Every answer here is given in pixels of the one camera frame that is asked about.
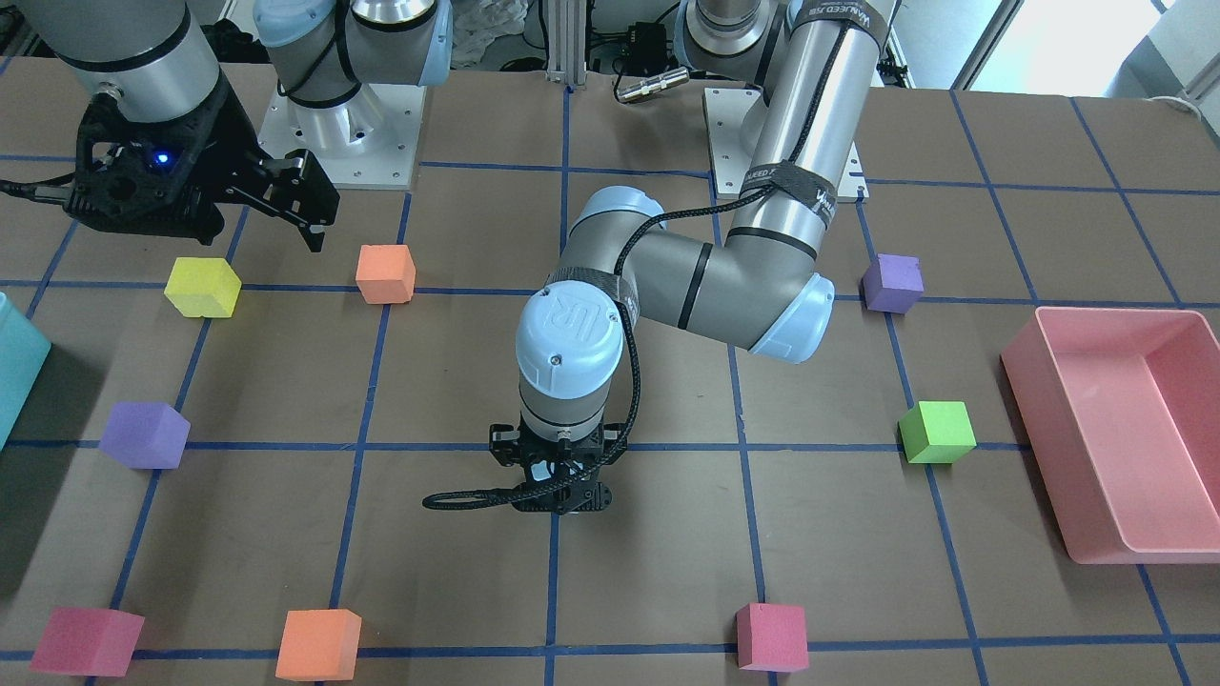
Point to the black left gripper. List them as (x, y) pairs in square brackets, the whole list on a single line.
[(502, 444)]

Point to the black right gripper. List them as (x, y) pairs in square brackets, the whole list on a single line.
[(227, 145)]

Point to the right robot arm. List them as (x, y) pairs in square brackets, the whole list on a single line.
[(324, 52)]

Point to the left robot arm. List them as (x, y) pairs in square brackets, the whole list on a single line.
[(743, 273)]

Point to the orange foam block top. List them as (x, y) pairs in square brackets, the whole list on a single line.
[(386, 274)]

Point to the orange foam block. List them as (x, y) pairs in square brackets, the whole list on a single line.
[(319, 646), (386, 274)]

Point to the yellow foam block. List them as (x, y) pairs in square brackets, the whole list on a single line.
[(203, 287)]

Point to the pink foam block bottom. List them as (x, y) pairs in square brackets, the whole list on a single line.
[(84, 641), (772, 638)]

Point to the purple foam block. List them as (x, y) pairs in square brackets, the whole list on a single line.
[(145, 435), (893, 283)]

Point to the orange foam block bottom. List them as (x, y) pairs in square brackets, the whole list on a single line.
[(319, 646)]

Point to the teal plastic bin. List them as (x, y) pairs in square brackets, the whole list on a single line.
[(24, 350)]

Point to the green foam block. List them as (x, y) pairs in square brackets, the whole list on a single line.
[(936, 432)]

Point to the silver metal connector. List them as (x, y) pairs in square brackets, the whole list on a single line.
[(650, 86)]

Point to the black power box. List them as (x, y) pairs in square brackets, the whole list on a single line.
[(645, 48)]

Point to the pink plastic bin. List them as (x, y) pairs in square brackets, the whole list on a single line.
[(1121, 407)]

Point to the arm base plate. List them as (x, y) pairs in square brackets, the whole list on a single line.
[(733, 119), (368, 143)]

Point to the aluminium frame post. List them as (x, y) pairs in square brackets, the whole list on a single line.
[(566, 39)]

